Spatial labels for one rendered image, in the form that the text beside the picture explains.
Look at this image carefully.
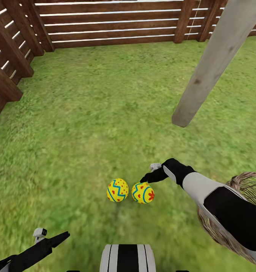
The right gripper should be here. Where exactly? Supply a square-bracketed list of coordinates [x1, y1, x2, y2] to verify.
[140, 169, 164, 183]

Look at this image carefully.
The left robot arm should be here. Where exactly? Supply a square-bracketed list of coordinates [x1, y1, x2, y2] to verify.
[0, 228, 70, 272]

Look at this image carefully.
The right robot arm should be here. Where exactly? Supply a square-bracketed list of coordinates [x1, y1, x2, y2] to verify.
[140, 158, 256, 260]

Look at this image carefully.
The robot trunk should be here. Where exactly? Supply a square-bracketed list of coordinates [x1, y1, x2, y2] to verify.
[100, 244, 156, 272]

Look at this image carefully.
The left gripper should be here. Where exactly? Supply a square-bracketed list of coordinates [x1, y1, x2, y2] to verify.
[23, 231, 70, 269]

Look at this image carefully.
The easter egg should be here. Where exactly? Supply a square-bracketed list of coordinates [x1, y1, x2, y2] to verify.
[107, 178, 129, 202]
[132, 182, 155, 204]

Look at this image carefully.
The wicker basket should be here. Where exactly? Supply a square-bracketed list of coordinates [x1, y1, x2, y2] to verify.
[197, 171, 256, 264]

